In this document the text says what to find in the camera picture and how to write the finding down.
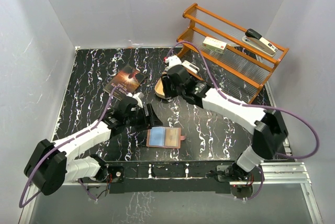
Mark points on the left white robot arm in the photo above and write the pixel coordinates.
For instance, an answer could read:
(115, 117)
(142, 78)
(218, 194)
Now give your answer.
(54, 163)

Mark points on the small white black device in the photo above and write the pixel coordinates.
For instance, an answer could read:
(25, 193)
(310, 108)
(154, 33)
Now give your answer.
(190, 66)

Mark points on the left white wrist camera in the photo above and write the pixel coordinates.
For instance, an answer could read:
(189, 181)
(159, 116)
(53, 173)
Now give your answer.
(138, 97)

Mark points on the pink leather card holder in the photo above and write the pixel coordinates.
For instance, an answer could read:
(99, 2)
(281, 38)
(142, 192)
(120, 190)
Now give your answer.
(164, 137)

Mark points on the beige oval card tray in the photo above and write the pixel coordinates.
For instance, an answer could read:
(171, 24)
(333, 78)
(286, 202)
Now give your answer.
(159, 89)

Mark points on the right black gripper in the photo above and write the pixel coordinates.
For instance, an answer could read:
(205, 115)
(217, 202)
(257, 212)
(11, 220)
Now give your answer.
(167, 81)

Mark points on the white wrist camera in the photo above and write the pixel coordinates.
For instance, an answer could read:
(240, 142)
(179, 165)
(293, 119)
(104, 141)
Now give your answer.
(172, 61)
(138, 97)

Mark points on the dark paperback book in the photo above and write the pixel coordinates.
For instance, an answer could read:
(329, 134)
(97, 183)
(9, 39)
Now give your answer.
(126, 81)

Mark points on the white staples box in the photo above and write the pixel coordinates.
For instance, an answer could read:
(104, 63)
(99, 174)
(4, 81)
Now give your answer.
(214, 45)

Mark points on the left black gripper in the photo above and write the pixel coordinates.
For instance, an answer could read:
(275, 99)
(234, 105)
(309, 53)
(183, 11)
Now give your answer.
(153, 120)

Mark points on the black beige stapler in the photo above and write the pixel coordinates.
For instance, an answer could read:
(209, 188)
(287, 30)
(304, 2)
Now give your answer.
(257, 41)

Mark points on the orange wooden shelf rack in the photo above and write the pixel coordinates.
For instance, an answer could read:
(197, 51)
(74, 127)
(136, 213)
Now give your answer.
(246, 70)

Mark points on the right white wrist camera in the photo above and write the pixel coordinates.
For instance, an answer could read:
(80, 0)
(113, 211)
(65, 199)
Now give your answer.
(172, 61)

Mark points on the beige printed card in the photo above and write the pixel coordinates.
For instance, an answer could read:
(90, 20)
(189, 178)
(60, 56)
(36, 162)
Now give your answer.
(172, 137)

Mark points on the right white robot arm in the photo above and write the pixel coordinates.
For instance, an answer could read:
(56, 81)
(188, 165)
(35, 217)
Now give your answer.
(267, 126)

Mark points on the black front mounting rail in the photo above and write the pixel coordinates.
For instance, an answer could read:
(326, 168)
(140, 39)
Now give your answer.
(173, 176)

